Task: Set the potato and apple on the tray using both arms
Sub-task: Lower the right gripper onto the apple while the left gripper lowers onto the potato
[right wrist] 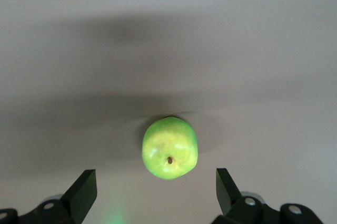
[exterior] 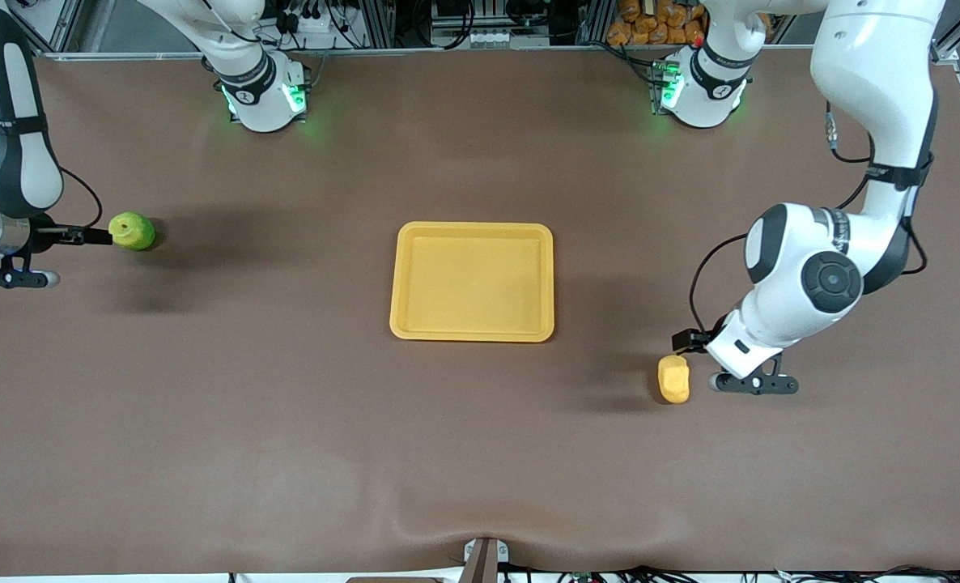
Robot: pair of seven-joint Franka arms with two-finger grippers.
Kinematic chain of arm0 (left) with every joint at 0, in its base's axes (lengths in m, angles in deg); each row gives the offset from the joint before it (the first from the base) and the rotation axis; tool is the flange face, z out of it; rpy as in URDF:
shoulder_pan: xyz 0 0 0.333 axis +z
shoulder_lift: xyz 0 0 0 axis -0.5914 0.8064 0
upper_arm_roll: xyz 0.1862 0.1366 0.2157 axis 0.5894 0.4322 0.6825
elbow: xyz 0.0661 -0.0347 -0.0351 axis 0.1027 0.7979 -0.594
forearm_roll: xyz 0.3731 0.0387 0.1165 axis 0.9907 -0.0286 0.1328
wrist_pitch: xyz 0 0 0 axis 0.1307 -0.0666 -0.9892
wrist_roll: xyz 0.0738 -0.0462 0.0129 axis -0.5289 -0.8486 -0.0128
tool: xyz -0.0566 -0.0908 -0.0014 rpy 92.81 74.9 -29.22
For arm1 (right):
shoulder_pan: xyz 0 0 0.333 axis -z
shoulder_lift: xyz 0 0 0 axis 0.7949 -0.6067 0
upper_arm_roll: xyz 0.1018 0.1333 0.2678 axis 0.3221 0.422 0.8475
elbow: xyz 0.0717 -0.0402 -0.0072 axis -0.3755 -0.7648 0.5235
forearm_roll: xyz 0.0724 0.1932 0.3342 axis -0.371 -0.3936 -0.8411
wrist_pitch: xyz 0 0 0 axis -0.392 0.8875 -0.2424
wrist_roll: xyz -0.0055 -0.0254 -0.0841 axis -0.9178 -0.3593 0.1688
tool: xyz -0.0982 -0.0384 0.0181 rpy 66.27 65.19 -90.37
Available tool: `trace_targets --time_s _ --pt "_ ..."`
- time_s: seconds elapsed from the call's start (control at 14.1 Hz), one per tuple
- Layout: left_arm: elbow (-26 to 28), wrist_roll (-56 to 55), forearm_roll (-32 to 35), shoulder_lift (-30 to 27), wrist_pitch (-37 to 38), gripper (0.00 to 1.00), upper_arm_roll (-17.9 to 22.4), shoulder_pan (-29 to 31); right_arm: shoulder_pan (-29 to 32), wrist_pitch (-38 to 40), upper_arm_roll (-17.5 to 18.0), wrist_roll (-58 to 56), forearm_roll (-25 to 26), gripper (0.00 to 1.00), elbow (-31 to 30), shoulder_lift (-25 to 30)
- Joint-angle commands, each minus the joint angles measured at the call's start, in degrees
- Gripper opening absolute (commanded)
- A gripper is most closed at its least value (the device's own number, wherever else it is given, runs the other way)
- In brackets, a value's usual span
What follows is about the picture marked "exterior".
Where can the bag of orange items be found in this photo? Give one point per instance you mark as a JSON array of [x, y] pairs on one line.
[[650, 28]]

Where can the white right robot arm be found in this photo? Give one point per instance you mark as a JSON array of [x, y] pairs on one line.
[[10, 121]]

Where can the brown table mat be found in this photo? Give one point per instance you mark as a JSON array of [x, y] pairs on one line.
[[286, 421]]

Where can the yellow plastic tray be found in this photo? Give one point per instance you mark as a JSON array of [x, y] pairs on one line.
[[472, 283]]

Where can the green apple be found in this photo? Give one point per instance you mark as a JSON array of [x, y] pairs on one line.
[[133, 232]]

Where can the grey metal camera bracket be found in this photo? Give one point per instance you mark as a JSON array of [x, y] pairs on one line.
[[484, 563]]

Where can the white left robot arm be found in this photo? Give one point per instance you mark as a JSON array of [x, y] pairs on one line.
[[832, 279]]

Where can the yellow potato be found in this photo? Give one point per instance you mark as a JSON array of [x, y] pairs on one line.
[[673, 380]]

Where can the aluminium frame rail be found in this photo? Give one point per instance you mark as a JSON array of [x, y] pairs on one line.
[[448, 51]]

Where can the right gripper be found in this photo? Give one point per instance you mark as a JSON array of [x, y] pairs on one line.
[[45, 233]]

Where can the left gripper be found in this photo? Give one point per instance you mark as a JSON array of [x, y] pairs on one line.
[[697, 340]]

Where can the white power strip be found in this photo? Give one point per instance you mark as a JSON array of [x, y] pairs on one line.
[[306, 23]]

